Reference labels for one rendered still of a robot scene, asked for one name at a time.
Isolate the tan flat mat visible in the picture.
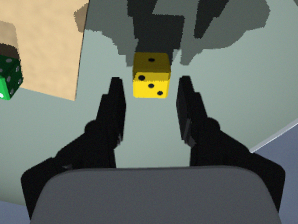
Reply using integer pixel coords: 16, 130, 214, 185
0, 0, 90, 101

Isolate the green die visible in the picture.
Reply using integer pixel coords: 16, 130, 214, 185
0, 55, 23, 100

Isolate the yellow die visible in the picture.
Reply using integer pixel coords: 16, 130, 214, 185
133, 52, 171, 98

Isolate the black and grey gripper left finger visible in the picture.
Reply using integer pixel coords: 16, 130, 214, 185
21, 77, 126, 220

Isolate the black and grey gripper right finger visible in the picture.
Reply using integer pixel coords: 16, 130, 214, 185
176, 76, 286, 214

